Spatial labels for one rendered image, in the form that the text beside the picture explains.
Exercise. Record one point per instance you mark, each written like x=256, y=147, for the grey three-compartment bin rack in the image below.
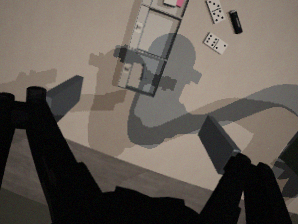
x=160, y=29

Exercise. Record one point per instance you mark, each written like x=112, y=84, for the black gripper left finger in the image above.
x=68, y=186

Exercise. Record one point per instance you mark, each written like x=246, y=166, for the white domino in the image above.
x=215, y=43
x=215, y=10

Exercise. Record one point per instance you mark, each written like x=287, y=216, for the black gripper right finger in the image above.
x=264, y=203

